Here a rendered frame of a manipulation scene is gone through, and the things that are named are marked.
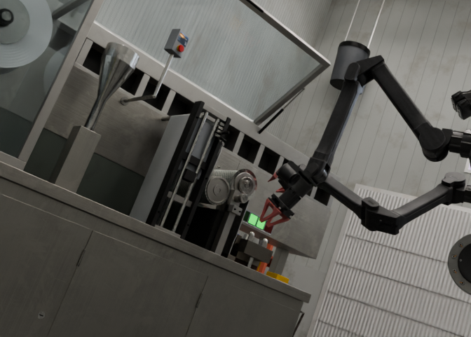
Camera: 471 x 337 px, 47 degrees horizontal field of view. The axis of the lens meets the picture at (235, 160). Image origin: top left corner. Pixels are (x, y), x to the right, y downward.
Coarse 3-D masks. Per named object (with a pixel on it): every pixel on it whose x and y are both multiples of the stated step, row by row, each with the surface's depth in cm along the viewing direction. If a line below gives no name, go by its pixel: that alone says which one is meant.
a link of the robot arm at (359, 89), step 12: (348, 72) 188; (348, 84) 189; (348, 96) 188; (336, 108) 188; (348, 108) 187; (336, 120) 187; (324, 132) 187; (336, 132) 185; (324, 144) 185; (336, 144) 186; (312, 156) 185; (324, 156) 183; (324, 168) 182; (324, 180) 186
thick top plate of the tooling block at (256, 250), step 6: (240, 240) 247; (246, 240) 244; (234, 246) 248; (240, 246) 245; (246, 246) 242; (252, 246) 244; (258, 246) 246; (240, 252) 247; (246, 252) 242; (252, 252) 244; (258, 252) 246; (264, 252) 248; (270, 252) 250; (258, 258) 246; (264, 258) 248; (270, 258) 250
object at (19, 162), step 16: (96, 0) 180; (96, 16) 180; (80, 32) 177; (80, 48) 177; (64, 64) 174; (64, 80) 175; (48, 96) 172; (48, 112) 172; (32, 128) 169; (32, 144) 169; (0, 160) 164; (16, 160) 166
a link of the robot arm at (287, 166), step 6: (288, 162) 189; (282, 168) 188; (288, 168) 188; (294, 168) 187; (300, 168) 186; (306, 168) 182; (312, 168) 181; (318, 168) 181; (282, 174) 188; (288, 174) 186; (294, 174) 186; (306, 174) 182; (312, 174) 181; (288, 180) 186; (312, 180) 183
